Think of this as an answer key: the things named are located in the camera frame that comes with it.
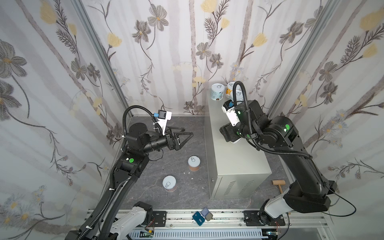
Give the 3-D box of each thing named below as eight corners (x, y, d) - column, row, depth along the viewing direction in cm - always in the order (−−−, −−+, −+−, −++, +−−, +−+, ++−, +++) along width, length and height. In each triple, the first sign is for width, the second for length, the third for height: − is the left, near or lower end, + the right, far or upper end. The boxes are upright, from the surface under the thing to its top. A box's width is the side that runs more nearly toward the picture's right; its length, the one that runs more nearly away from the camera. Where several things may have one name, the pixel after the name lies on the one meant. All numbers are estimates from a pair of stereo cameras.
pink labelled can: (163, 192, 85) (161, 188, 80) (164, 179, 89) (163, 175, 85) (176, 192, 85) (174, 188, 80) (177, 179, 90) (176, 175, 85)
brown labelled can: (187, 171, 93) (187, 166, 88) (188, 160, 98) (187, 155, 93) (200, 171, 93) (200, 166, 88) (199, 160, 98) (200, 155, 93)
